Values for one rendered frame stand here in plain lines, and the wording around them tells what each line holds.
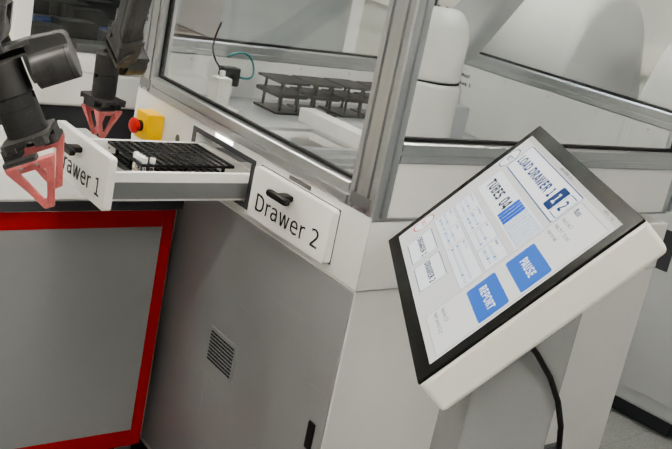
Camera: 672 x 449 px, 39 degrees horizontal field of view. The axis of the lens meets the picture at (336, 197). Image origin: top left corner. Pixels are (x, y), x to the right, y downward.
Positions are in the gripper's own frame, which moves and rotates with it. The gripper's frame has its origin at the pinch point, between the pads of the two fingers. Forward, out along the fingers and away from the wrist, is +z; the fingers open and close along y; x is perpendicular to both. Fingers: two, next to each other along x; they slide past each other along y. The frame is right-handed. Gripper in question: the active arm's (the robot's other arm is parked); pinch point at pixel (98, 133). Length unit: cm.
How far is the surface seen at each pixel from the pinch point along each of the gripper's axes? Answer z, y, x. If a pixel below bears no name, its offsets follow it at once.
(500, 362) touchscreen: -18, -140, 42
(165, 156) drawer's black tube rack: -4.4, -30.9, 4.0
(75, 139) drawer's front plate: -6.2, -22.1, 21.1
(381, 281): 3, -87, -6
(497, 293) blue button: -23, -135, 37
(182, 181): -2.4, -41.0, 6.9
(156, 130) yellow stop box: -0.9, -2.6, -15.1
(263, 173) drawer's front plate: -7, -52, -6
